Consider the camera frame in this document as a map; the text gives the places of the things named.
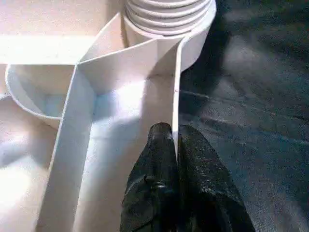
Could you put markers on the white plastic table top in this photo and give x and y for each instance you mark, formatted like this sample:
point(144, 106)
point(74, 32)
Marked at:
point(48, 48)

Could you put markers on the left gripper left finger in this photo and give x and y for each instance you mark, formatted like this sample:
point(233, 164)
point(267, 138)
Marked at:
point(154, 181)

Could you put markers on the white plastic table leg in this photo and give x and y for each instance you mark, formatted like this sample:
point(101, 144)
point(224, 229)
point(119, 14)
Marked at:
point(166, 14)

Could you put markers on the black work mat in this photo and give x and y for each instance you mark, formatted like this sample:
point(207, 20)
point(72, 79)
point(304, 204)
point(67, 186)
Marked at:
point(260, 96)

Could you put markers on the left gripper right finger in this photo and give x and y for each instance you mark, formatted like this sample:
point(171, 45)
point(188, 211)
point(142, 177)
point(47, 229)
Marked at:
point(207, 188)

